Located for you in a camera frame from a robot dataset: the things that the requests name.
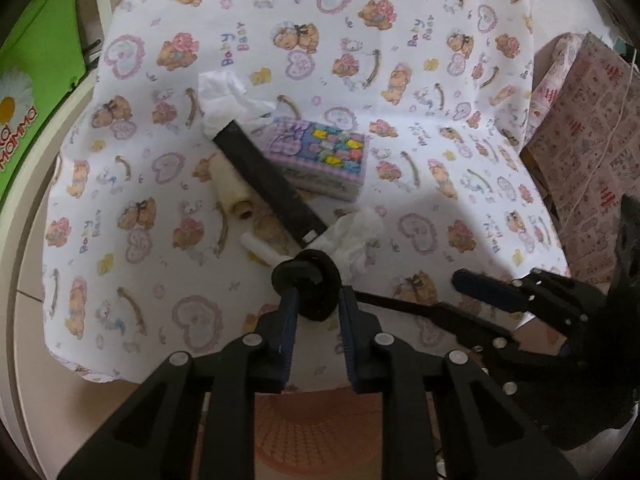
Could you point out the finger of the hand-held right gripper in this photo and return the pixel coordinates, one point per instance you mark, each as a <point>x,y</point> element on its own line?
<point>450,317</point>
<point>482,290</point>

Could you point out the cream thread spool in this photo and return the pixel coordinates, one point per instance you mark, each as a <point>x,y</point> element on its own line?
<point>227,187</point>

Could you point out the white tissue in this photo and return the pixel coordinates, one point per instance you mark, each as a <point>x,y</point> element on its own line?
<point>357,235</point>
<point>220,100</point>

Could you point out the small white tube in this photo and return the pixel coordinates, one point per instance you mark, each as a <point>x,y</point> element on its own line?
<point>255,246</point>

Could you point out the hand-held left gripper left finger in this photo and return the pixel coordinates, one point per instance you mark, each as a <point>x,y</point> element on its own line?
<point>290,332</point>

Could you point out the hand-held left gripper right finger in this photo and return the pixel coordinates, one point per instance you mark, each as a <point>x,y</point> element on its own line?
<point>348,332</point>

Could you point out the green bag with daisy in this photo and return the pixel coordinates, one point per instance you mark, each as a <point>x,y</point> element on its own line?
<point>45,35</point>

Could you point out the bear printed white cloth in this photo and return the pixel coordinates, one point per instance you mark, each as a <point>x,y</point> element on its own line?
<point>150,260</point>

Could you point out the pink patterned box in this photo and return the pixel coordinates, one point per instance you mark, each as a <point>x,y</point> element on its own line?
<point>575,125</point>

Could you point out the long black box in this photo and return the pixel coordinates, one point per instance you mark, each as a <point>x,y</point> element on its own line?
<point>265,180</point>

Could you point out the white curved frame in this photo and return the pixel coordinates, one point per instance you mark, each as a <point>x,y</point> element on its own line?
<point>45,135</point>

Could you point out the colourful tissue pack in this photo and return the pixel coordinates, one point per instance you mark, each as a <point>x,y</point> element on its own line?
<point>320,155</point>

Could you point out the black tape roll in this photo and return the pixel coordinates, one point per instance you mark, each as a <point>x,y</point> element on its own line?
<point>331,285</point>

